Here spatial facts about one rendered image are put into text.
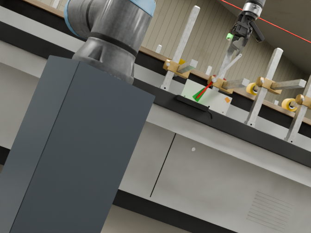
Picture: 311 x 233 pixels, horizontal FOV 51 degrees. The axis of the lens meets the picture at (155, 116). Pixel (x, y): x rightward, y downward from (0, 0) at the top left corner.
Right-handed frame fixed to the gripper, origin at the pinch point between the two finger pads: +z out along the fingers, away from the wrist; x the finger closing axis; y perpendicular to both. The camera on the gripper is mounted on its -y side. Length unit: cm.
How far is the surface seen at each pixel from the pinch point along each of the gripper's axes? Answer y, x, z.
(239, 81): 0.2, 17.2, 16.4
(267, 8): -158, -434, -234
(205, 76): 5.6, -24.8, 12.7
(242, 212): -48, -28, 78
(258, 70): -250, -593, -164
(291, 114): -52, -25, 13
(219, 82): 2.3, -5.2, 15.9
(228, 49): 3.9, -6.0, -1.7
